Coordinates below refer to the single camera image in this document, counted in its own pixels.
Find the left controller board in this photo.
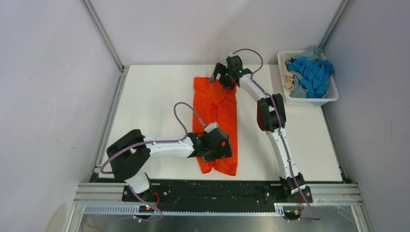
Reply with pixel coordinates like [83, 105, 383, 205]
[138, 204, 157, 214]

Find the right controller board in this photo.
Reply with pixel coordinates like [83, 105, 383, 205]
[283, 210, 303, 221]

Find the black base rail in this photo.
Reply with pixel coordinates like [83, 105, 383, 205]
[89, 174, 348, 214]

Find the controller board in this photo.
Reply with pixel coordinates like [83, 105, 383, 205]
[138, 204, 157, 214]
[283, 210, 303, 221]

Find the orange t shirt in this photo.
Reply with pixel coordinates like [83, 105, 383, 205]
[193, 77, 238, 176]

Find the left aluminium frame post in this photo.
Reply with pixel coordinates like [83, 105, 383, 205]
[80, 0, 124, 72]

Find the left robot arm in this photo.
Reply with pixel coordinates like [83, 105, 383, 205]
[102, 127, 234, 201]

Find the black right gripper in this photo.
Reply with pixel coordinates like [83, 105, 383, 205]
[210, 62, 236, 90]

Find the aluminium frame post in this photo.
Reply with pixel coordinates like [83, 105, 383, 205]
[80, 0, 124, 72]
[318, 0, 352, 49]

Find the right aluminium frame post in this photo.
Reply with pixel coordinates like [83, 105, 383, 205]
[318, 0, 352, 49]

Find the white plastic laundry basket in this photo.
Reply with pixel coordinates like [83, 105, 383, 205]
[277, 50, 339, 106]

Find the blue t shirt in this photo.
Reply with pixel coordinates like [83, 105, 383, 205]
[286, 56, 334, 99]

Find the aluminium base frame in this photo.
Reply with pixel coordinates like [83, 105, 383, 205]
[65, 179, 374, 232]

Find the beige t shirt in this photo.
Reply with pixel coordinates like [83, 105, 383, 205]
[284, 71, 294, 93]

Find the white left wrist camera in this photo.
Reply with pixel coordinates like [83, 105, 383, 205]
[204, 122, 219, 133]

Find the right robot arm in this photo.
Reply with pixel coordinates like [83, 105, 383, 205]
[210, 56, 306, 202]

